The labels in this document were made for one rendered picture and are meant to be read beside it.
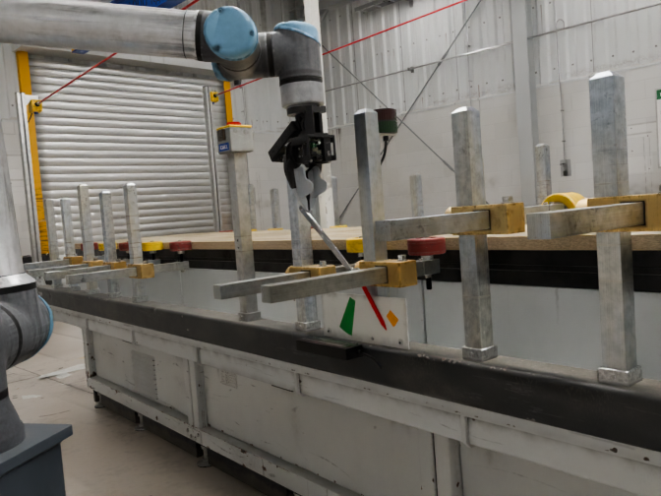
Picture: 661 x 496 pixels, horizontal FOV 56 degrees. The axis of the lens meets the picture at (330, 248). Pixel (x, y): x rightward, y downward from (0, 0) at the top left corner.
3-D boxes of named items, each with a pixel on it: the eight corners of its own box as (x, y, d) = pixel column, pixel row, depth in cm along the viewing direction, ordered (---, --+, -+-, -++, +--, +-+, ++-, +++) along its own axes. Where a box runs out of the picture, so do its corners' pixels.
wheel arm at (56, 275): (47, 282, 224) (46, 271, 224) (44, 282, 227) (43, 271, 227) (160, 269, 252) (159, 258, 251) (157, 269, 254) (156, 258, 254)
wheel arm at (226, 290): (221, 303, 128) (219, 282, 127) (213, 302, 130) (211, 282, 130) (375, 277, 155) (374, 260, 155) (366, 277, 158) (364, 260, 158)
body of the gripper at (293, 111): (308, 163, 124) (303, 102, 123) (283, 168, 131) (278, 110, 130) (337, 163, 129) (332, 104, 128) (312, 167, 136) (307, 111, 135)
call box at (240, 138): (231, 154, 162) (228, 124, 161) (217, 156, 167) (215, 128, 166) (254, 154, 166) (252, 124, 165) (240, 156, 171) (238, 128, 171)
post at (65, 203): (72, 303, 282) (61, 197, 279) (70, 303, 285) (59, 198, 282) (80, 302, 284) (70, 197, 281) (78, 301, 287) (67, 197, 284)
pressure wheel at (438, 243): (431, 292, 128) (427, 236, 127) (402, 290, 134) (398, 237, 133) (455, 287, 133) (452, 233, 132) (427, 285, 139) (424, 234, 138)
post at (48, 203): (55, 297, 301) (45, 198, 298) (53, 297, 304) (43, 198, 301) (63, 296, 303) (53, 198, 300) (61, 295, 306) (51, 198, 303)
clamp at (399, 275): (400, 287, 121) (398, 262, 120) (353, 284, 131) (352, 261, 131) (420, 284, 124) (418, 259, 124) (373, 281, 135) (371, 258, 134)
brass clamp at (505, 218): (506, 234, 100) (504, 203, 100) (441, 235, 111) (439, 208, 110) (527, 231, 104) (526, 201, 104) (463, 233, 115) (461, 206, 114)
